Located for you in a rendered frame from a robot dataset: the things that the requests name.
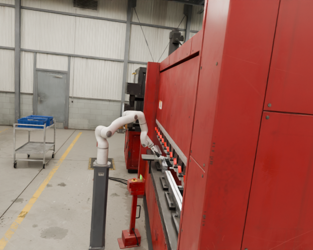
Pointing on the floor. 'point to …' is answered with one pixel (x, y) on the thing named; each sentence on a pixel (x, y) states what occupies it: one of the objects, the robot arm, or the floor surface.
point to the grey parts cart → (27, 148)
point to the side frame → (257, 129)
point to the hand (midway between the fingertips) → (158, 155)
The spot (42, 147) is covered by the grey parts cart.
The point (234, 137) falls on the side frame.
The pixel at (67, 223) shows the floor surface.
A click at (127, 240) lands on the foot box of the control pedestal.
